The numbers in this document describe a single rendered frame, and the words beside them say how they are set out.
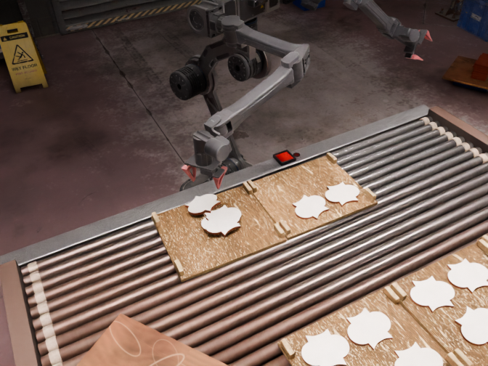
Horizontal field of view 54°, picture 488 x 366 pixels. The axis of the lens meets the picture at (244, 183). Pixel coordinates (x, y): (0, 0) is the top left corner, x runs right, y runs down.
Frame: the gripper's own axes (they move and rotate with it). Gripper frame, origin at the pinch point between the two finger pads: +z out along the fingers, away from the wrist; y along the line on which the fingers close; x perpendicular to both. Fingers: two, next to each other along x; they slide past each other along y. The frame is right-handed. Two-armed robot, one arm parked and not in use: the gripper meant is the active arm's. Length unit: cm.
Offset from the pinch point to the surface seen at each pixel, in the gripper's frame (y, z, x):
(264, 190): 9.3, 23.2, 29.2
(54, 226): -147, 118, 40
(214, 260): 8.1, 23.8, -12.0
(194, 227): -6.3, 23.7, -0.8
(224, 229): 6.2, 20.1, 0.0
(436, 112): 64, 20, 114
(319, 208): 33.5, 21.8, 26.4
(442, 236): 79, 25, 34
